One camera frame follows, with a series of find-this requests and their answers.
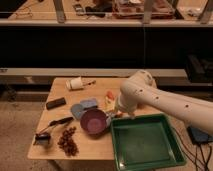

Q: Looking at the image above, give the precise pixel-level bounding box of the orange and white towel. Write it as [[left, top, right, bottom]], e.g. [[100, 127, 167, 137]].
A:
[[105, 91, 123, 118]]

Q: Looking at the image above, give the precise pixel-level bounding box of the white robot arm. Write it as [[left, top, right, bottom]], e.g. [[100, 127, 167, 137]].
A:
[[115, 70, 213, 135]]

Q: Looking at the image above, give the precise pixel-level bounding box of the green plastic tray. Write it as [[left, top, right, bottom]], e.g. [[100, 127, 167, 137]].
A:
[[111, 114, 186, 171]]

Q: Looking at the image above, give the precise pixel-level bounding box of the blue oven mitt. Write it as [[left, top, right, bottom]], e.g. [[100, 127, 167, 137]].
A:
[[70, 98, 98, 120]]

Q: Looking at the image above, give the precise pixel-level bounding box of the white cup with brush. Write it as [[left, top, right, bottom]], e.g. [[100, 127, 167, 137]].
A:
[[66, 77, 96, 90]]

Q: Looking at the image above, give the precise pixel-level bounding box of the purple bowl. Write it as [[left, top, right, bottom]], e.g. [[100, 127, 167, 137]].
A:
[[80, 109, 107, 135]]

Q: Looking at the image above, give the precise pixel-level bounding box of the black rectangular block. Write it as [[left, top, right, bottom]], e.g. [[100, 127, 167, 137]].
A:
[[46, 97, 66, 110]]

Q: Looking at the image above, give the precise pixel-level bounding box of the bunch of dark grapes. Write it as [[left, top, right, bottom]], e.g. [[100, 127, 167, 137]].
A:
[[58, 127, 79, 156]]

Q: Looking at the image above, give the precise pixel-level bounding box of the black dish brush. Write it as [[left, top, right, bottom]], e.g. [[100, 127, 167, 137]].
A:
[[34, 117, 74, 146]]

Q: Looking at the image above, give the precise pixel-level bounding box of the black box on floor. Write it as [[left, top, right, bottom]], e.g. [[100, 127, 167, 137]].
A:
[[187, 126, 213, 144]]

